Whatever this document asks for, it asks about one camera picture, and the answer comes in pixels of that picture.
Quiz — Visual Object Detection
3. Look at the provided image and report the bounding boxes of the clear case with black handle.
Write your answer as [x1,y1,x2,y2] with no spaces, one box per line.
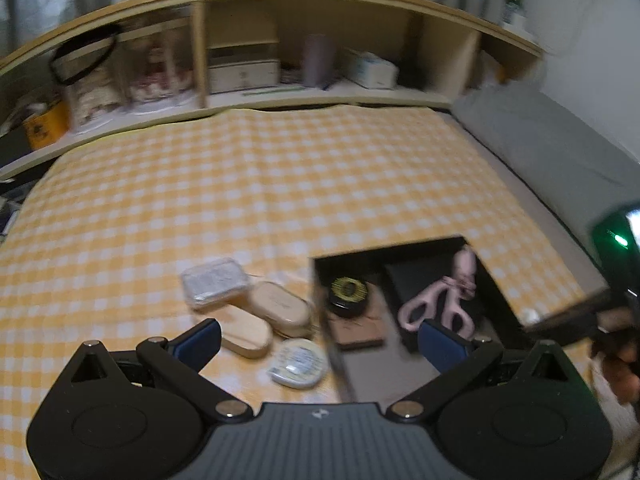
[49,24,126,134]

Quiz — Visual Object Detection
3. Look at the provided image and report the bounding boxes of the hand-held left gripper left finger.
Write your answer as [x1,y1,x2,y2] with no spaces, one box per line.
[50,319,255,423]

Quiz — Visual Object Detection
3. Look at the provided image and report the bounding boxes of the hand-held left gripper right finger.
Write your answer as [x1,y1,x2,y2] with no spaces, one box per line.
[386,319,592,423]

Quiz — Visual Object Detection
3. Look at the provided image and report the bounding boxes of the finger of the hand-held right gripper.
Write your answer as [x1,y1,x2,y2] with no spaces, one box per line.
[521,289,620,348]

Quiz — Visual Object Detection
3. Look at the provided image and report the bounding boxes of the small black box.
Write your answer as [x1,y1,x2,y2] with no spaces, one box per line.
[385,255,482,356]

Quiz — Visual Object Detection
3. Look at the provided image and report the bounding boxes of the black round jar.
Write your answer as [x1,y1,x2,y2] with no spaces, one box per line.
[327,276,371,318]

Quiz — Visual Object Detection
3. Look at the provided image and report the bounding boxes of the white mini drawer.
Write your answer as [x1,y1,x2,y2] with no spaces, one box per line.
[206,40,281,95]

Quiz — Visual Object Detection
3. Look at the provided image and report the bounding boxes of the clear plastic case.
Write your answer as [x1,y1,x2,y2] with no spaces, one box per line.
[180,256,250,311]

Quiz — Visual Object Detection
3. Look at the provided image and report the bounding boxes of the yellow box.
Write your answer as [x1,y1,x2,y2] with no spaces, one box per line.
[22,102,69,151]

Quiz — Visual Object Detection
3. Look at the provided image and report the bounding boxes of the tissue box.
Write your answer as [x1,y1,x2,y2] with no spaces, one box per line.
[345,50,399,92]

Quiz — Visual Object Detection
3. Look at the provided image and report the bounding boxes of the carved wooden block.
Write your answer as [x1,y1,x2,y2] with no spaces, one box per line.
[333,305,387,351]

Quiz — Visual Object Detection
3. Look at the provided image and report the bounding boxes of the round white compact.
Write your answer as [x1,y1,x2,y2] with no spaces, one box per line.
[266,339,329,389]

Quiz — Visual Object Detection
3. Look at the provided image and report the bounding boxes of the person's right hand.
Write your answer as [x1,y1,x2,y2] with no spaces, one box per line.
[591,332,640,406]

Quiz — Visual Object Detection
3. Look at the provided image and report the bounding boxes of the yellow checked blanket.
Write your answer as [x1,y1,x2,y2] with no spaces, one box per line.
[0,105,610,480]

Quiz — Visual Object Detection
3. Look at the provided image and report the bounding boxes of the clear doll display case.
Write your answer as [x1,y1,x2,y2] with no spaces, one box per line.
[122,30,194,114]

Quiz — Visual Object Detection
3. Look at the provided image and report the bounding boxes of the pink scissors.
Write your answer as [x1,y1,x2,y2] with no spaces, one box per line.
[398,246,479,333]

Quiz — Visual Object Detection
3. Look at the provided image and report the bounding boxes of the purple container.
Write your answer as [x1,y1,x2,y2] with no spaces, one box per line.
[302,35,335,88]

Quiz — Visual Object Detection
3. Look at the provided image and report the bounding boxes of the beige oval case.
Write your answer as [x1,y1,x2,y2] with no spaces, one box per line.
[247,281,314,338]
[200,305,275,360]

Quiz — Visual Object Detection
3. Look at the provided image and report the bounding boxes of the grey pillow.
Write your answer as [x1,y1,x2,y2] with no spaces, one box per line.
[450,87,640,243]

